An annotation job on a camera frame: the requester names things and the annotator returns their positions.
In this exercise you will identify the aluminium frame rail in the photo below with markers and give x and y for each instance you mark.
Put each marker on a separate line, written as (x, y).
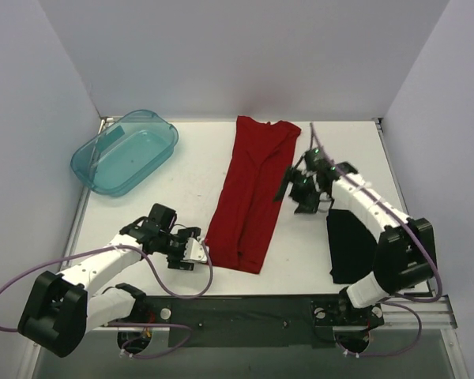
(399, 313)

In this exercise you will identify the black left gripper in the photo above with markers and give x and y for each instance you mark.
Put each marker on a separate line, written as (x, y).
(182, 253)

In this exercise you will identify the folded black t shirt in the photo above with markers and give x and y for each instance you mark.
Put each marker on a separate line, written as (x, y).
(352, 247)

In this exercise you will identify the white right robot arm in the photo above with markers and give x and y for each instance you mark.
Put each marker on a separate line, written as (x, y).
(404, 248)

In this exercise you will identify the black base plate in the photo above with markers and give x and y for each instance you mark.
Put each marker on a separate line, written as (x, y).
(259, 321)

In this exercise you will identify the red t shirt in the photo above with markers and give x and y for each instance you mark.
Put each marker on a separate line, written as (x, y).
(242, 226)

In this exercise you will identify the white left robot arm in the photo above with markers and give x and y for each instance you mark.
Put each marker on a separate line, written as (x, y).
(62, 307)

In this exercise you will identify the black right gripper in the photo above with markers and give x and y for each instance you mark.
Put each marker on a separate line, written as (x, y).
(300, 186)

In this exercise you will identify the teal plastic bin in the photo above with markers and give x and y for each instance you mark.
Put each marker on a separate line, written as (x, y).
(125, 153)

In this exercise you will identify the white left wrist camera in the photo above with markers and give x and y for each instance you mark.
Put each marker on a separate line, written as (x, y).
(196, 251)

